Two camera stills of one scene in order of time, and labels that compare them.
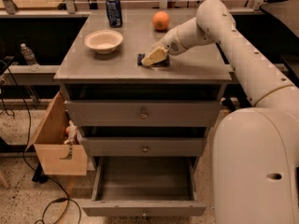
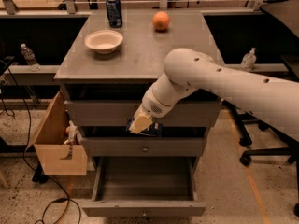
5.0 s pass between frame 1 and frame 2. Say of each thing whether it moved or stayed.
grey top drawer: stayed
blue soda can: stayed
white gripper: moved
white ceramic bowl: stayed
